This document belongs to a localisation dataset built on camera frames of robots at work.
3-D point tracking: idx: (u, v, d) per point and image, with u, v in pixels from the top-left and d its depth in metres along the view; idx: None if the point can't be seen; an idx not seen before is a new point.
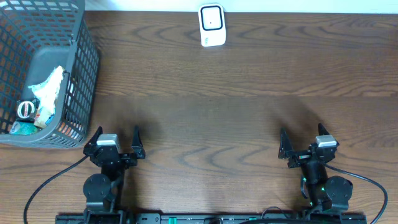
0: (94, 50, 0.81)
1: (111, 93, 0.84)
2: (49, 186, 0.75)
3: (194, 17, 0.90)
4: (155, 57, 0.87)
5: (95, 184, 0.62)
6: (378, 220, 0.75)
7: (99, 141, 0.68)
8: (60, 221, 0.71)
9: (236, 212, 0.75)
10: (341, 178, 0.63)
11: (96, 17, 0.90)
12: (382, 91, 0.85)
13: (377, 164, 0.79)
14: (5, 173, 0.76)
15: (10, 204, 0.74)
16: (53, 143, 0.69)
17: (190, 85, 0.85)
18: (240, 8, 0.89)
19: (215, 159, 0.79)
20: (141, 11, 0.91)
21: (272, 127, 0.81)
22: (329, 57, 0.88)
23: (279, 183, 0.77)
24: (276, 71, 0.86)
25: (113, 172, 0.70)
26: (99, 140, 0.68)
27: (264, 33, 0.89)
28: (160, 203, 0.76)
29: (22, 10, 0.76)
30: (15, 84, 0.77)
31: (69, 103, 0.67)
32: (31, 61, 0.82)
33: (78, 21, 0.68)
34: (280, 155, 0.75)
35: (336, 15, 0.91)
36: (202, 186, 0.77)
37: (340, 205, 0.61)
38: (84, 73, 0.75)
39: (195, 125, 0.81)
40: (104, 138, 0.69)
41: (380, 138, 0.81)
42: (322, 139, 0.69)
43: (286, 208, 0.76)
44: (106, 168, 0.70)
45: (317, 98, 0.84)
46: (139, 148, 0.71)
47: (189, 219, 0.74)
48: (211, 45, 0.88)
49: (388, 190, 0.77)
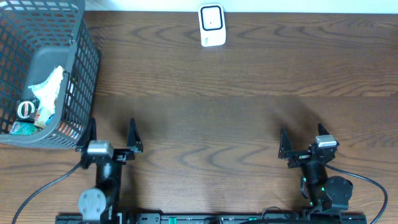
0: (94, 50, 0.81)
1: (111, 93, 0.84)
2: (49, 186, 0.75)
3: (194, 17, 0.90)
4: (155, 57, 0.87)
5: (91, 198, 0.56)
6: (378, 220, 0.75)
7: (91, 150, 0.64)
8: (60, 221, 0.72)
9: (236, 212, 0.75)
10: (341, 179, 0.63)
11: (96, 17, 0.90)
12: (382, 91, 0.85)
13: (377, 164, 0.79)
14: (5, 173, 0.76)
15: (11, 204, 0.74)
16: (53, 143, 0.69)
17: (190, 85, 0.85)
18: (241, 8, 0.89)
19: (215, 159, 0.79)
20: (141, 11, 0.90)
21: (272, 127, 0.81)
22: (329, 57, 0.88)
23: (279, 183, 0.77)
24: (276, 71, 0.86)
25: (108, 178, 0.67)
26: (91, 149, 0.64)
27: (264, 33, 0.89)
28: (160, 203, 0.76)
29: (22, 10, 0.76)
30: (15, 84, 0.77)
31: (69, 103, 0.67)
32: (31, 61, 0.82)
33: (78, 21, 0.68)
34: (280, 155, 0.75)
35: (336, 15, 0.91)
36: (202, 186, 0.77)
37: (340, 205, 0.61)
38: (84, 73, 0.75)
39: (195, 125, 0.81)
40: (94, 149, 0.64)
41: (380, 138, 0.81)
42: (322, 139, 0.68)
43: (286, 208, 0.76)
44: (101, 176, 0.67)
45: (317, 98, 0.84)
46: (135, 147, 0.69)
47: (188, 219, 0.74)
48: (211, 45, 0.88)
49: (388, 190, 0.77)
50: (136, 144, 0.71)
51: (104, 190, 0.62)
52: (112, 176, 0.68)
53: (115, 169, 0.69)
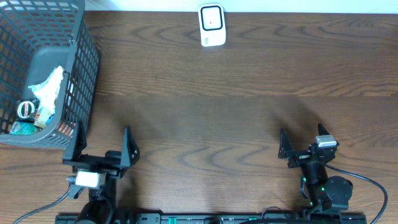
0: (94, 49, 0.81)
1: (111, 93, 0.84)
2: (49, 186, 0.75)
3: (194, 17, 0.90)
4: (155, 57, 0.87)
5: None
6: (378, 220, 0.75)
7: (79, 183, 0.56)
8: (60, 221, 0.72)
9: (236, 212, 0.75)
10: (341, 178, 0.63)
11: (96, 17, 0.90)
12: (382, 91, 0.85)
13: (377, 164, 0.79)
14: (5, 173, 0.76)
15: (11, 204, 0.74)
16: (53, 143, 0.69)
17: (190, 85, 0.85)
18: (240, 8, 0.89)
19: (215, 159, 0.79)
20: (141, 11, 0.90)
21: (272, 127, 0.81)
22: (329, 57, 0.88)
23: (279, 183, 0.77)
24: (276, 71, 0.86)
25: (102, 197, 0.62)
26: (79, 182, 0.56)
27: (264, 33, 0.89)
28: (160, 203, 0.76)
29: (22, 10, 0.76)
30: (15, 84, 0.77)
31: (69, 103, 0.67)
32: (31, 61, 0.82)
33: (78, 21, 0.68)
34: (280, 155, 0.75)
35: (336, 15, 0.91)
36: (202, 186, 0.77)
37: (341, 205, 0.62)
38: (84, 73, 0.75)
39: (195, 125, 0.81)
40: (83, 177, 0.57)
41: (380, 138, 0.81)
42: (321, 139, 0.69)
43: (286, 208, 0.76)
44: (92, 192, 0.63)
45: (317, 98, 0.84)
46: (129, 164, 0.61)
47: (189, 219, 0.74)
48: (211, 45, 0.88)
49: (388, 190, 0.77)
50: (130, 157, 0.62)
51: (97, 216, 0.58)
52: (106, 194, 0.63)
53: (108, 185, 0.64)
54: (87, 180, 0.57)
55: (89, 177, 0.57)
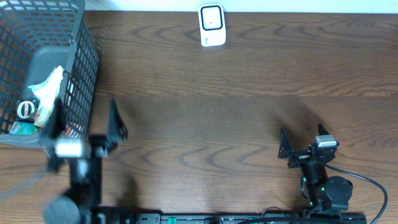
0: (94, 49, 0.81)
1: (111, 93, 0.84)
2: (49, 186, 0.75)
3: (194, 17, 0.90)
4: (155, 57, 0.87)
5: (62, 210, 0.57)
6: (378, 220, 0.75)
7: (61, 152, 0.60)
8: None
9: (236, 212, 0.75)
10: (341, 178, 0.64)
11: (96, 17, 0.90)
12: (382, 91, 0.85)
13: (377, 164, 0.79)
14: (5, 173, 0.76)
15: (11, 204, 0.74)
16: None
17: (190, 85, 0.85)
18: (240, 8, 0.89)
19: (214, 159, 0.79)
20: (141, 11, 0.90)
21: (272, 127, 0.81)
22: (329, 57, 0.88)
23: (279, 183, 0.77)
24: (276, 71, 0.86)
25: (84, 178, 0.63)
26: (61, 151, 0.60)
27: (264, 33, 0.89)
28: (159, 203, 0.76)
29: (22, 10, 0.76)
30: (15, 84, 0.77)
31: (69, 103, 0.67)
32: (31, 61, 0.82)
33: (78, 21, 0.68)
34: (280, 155, 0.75)
35: (336, 15, 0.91)
36: (202, 187, 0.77)
37: (341, 205, 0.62)
38: (84, 73, 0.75)
39: (195, 125, 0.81)
40: (66, 147, 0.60)
41: (380, 138, 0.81)
42: (322, 139, 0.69)
43: (286, 208, 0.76)
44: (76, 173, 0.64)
45: (317, 98, 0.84)
46: (117, 136, 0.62)
47: (189, 219, 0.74)
48: (211, 45, 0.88)
49: (388, 190, 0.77)
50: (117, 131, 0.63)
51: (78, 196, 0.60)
52: (89, 177, 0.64)
53: (92, 165, 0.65)
54: (70, 150, 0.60)
55: (71, 145, 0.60)
